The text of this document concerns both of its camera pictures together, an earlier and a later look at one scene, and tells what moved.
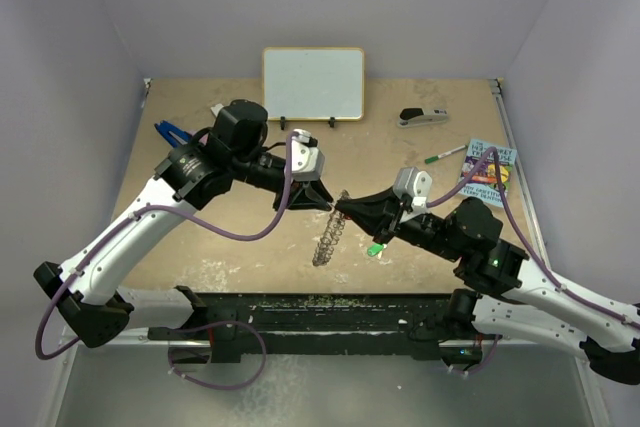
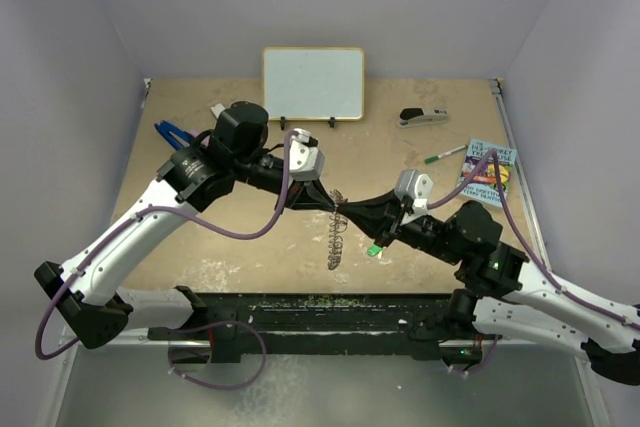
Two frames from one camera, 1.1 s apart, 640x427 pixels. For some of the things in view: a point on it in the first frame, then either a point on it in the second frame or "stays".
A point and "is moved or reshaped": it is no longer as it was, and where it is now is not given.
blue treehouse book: [484, 184] stays
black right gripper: [376, 214] stays
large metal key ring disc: [331, 236] is moved or reshaped
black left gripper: [310, 196] stays
